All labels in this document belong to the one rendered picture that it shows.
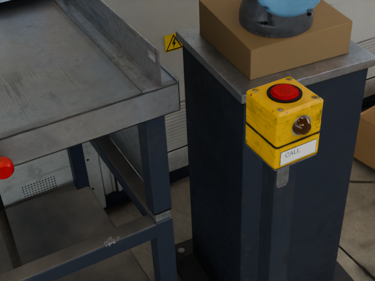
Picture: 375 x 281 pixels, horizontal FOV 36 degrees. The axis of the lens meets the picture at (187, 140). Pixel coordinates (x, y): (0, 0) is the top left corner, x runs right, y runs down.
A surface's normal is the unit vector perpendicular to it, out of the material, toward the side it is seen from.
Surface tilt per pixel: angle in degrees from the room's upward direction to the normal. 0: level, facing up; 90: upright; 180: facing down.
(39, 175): 90
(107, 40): 0
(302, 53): 90
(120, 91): 0
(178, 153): 90
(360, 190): 0
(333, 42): 90
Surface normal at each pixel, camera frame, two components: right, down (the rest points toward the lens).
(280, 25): -0.03, 0.40
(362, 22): 0.48, 0.50
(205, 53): -0.04, -0.80
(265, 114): -0.88, 0.32
